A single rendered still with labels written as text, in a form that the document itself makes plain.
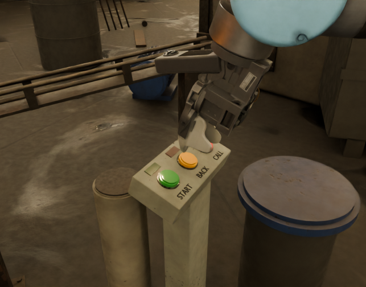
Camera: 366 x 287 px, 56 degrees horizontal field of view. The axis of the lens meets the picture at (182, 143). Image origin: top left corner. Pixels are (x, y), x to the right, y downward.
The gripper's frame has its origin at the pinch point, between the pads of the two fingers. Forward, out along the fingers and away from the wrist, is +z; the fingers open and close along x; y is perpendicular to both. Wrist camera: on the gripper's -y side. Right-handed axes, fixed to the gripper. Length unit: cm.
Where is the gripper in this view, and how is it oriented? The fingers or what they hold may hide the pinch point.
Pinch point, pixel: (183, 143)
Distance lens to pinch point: 59.8
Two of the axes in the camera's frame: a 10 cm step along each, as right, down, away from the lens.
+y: 8.2, 5.3, -2.3
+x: 5.0, -4.3, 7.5
